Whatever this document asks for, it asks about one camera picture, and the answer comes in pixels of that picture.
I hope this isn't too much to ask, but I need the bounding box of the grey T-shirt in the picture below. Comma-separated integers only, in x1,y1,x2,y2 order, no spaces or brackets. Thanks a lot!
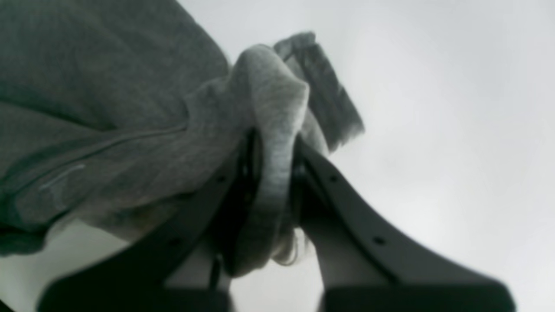
0,0,365,277

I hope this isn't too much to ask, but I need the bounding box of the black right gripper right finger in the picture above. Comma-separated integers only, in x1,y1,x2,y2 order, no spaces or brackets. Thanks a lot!
291,138,516,312

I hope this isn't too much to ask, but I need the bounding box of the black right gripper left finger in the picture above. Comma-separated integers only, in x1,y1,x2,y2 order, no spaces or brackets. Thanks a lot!
37,129,262,312

